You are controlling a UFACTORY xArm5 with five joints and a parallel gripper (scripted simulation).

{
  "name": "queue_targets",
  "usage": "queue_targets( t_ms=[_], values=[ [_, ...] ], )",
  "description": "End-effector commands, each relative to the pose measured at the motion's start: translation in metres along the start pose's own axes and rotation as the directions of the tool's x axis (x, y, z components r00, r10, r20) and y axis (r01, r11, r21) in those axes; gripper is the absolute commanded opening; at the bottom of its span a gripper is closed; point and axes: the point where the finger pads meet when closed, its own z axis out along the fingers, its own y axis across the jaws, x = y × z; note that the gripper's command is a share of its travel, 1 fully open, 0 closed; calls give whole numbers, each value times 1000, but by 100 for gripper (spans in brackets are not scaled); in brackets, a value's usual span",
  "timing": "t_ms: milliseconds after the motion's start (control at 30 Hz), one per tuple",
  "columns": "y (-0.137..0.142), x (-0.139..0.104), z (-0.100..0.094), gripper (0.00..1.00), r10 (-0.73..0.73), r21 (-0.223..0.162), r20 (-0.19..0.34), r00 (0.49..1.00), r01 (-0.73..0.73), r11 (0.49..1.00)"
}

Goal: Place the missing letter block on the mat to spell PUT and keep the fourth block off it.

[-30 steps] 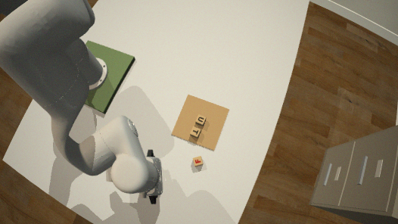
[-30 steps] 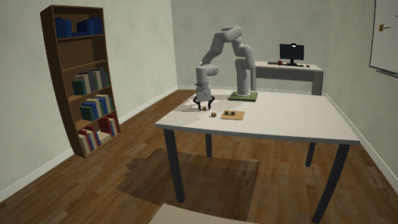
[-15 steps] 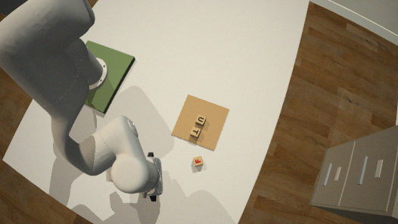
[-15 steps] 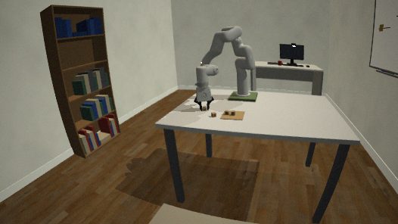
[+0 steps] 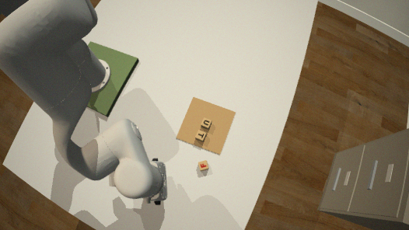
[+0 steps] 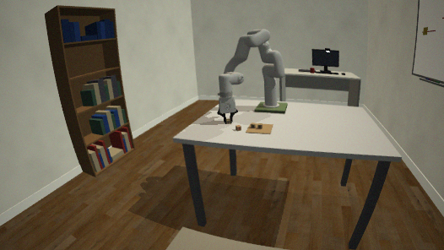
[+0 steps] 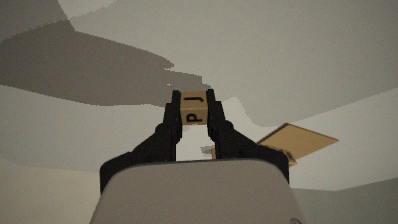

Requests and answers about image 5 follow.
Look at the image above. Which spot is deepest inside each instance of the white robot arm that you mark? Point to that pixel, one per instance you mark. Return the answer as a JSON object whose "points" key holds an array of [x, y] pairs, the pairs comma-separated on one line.
{"points": [[37, 53]]}

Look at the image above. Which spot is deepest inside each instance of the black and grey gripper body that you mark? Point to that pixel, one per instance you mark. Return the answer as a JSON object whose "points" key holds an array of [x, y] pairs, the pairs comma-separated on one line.
{"points": [[162, 195]]}

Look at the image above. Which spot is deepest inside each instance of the tan mat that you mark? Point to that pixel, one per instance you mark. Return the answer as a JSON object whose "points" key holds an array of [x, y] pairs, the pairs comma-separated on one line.
{"points": [[221, 120]]}

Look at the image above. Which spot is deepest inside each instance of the tan letter block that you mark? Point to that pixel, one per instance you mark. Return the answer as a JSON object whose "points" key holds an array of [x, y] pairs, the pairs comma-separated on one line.
{"points": [[200, 136], [203, 165], [206, 123]]}

